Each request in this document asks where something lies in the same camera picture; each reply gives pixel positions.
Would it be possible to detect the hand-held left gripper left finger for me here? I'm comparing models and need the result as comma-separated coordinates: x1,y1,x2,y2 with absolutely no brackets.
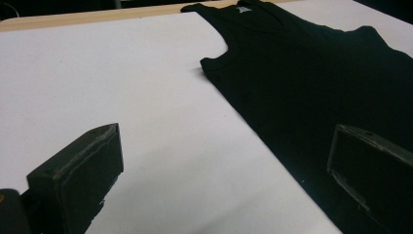
26,123,125,234

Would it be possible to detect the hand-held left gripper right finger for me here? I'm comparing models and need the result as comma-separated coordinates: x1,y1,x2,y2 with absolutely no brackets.
326,124,413,234

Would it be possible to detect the black tank top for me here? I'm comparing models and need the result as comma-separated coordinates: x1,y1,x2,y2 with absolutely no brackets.
180,0,413,234

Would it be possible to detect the wooden table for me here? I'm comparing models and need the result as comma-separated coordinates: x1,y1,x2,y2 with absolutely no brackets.
0,0,293,32

